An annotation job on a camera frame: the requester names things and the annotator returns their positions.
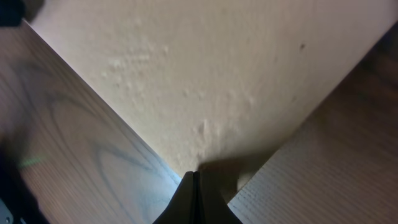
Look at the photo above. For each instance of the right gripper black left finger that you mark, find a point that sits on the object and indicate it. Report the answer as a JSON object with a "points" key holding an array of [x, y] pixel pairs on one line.
{"points": [[180, 209]]}

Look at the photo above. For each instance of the open cardboard box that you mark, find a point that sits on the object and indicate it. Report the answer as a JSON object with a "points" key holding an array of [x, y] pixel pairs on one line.
{"points": [[206, 80]]}

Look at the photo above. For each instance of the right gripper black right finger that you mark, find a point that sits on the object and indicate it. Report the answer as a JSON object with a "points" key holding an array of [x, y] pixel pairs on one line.
{"points": [[209, 206]]}

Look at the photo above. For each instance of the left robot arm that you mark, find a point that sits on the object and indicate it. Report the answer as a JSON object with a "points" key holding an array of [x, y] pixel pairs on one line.
{"points": [[12, 13]]}

